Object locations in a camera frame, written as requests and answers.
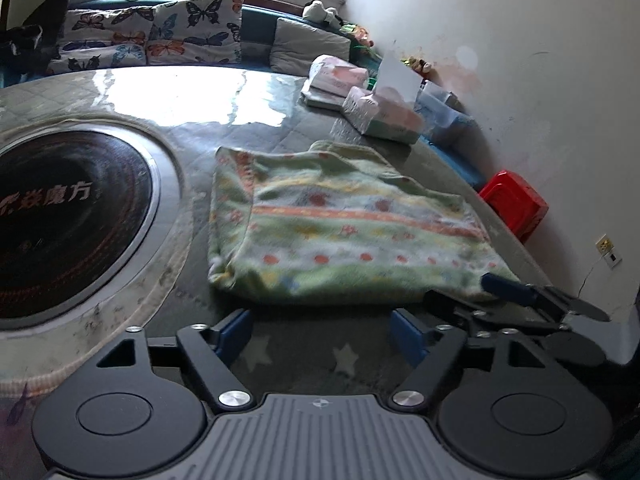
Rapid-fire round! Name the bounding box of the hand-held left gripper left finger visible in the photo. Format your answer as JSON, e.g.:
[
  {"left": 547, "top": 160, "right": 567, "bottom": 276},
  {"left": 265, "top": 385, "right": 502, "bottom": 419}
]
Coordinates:
[{"left": 94, "top": 308, "right": 253, "bottom": 410}]

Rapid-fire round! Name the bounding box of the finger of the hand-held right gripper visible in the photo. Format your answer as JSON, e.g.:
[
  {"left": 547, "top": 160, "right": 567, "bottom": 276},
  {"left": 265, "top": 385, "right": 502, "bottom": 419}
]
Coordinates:
[
  {"left": 481, "top": 274, "right": 612, "bottom": 323},
  {"left": 422, "top": 289, "right": 573, "bottom": 336}
]

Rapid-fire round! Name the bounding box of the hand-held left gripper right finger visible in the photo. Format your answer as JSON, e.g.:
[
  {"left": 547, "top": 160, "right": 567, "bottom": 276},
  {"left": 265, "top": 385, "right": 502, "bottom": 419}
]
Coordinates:
[{"left": 390, "top": 308, "right": 538, "bottom": 411}]

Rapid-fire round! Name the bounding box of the green patterned baby cardigan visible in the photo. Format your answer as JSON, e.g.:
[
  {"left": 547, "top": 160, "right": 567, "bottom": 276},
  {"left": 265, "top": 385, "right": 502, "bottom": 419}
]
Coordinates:
[{"left": 207, "top": 141, "right": 521, "bottom": 307}]

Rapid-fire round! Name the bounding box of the dark clothes pile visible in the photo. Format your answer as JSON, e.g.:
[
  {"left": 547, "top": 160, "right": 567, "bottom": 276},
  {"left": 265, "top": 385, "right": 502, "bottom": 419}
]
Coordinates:
[{"left": 0, "top": 0, "right": 70, "bottom": 78}]

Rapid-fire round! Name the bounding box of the grey quilted star tablecloth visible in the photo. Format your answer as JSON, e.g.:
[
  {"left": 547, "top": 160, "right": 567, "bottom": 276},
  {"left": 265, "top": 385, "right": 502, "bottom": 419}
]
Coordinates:
[{"left": 0, "top": 67, "right": 566, "bottom": 461}]

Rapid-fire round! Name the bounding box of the red plastic stool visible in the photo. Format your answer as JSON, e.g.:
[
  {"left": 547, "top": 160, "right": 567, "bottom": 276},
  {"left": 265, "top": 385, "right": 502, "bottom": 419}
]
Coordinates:
[{"left": 479, "top": 170, "right": 550, "bottom": 245}]

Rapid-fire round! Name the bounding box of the clear plastic storage box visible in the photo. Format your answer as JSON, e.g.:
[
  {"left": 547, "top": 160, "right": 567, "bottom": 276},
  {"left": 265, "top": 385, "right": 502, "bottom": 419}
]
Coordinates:
[{"left": 415, "top": 81, "right": 476, "bottom": 143}]

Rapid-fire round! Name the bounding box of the pink and green tissue pack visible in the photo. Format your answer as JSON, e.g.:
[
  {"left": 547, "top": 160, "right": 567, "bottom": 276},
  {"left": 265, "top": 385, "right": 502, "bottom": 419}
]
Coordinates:
[{"left": 342, "top": 86, "right": 425, "bottom": 145}]

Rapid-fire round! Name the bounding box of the round black induction cooktop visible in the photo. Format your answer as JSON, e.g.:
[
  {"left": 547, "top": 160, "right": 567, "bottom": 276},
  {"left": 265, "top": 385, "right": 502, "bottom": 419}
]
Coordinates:
[{"left": 0, "top": 127, "right": 163, "bottom": 331}]

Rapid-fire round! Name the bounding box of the flat grey box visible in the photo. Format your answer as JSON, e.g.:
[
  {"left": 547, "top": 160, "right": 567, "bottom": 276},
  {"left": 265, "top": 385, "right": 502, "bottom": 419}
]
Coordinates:
[{"left": 300, "top": 85, "right": 351, "bottom": 109}]

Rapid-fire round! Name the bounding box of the green and orange plush toy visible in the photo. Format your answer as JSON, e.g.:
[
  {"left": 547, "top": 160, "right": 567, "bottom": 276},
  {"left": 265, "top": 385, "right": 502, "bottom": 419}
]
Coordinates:
[{"left": 345, "top": 22, "right": 378, "bottom": 51}]

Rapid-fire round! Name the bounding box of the grey pillow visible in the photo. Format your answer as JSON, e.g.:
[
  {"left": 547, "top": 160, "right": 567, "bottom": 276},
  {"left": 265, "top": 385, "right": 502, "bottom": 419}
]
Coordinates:
[{"left": 269, "top": 16, "right": 351, "bottom": 75}]

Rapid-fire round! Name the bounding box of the dark blue sofa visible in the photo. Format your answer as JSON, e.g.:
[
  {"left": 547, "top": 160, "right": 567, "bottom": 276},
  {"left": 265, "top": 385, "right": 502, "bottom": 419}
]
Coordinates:
[{"left": 0, "top": 0, "right": 361, "bottom": 86}]

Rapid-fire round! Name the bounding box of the panda plush toy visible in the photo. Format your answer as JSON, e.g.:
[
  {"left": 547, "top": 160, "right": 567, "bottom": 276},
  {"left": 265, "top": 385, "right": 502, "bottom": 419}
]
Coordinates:
[{"left": 301, "top": 0, "right": 341, "bottom": 26}]

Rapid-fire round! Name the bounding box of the wall power outlet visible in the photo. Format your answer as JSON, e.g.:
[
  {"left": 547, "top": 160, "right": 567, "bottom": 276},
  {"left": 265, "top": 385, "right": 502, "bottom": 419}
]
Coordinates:
[{"left": 595, "top": 234, "right": 623, "bottom": 267}]

